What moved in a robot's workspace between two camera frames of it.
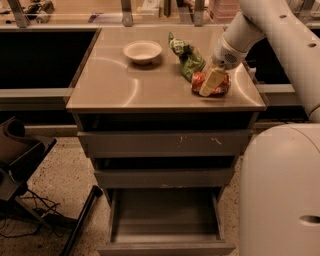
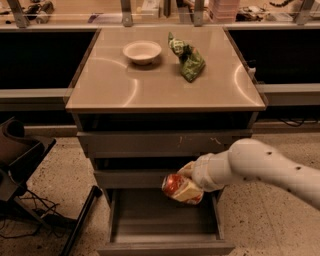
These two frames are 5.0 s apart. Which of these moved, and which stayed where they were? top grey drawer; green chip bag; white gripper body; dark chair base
Moved: white gripper body
Stayed: dark chair base; top grey drawer; green chip bag
